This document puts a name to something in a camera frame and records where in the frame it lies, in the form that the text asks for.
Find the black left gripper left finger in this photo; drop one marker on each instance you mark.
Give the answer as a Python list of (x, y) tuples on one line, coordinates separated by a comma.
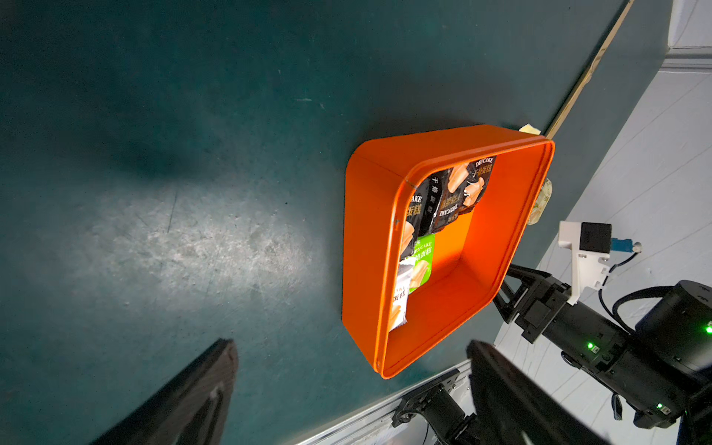
[(192, 408)]

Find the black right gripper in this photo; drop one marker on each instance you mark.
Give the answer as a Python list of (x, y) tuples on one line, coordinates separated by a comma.
[(535, 303)]

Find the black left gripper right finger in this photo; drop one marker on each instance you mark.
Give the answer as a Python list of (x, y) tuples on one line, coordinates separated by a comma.
[(511, 409)]

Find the orange storage box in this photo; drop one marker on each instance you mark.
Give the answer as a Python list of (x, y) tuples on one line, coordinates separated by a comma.
[(471, 256)]

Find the black cookie packet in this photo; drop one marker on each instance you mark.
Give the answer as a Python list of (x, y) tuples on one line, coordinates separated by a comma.
[(462, 188), (420, 212)]

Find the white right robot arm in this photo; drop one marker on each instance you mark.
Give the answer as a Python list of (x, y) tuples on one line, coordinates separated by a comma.
[(654, 352)]

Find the green cookie packet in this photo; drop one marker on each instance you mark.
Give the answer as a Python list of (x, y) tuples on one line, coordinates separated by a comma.
[(422, 261)]

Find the white cookie packet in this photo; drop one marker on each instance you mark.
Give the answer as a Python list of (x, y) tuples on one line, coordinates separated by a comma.
[(401, 295)]

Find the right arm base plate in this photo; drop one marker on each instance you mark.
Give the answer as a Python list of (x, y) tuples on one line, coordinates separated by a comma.
[(444, 416)]

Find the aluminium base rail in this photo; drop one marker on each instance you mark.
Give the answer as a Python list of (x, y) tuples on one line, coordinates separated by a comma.
[(373, 424)]

